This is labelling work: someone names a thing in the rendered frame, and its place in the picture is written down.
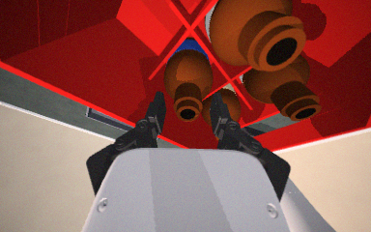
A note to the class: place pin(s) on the red divided crate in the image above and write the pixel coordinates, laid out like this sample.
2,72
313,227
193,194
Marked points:
111,56

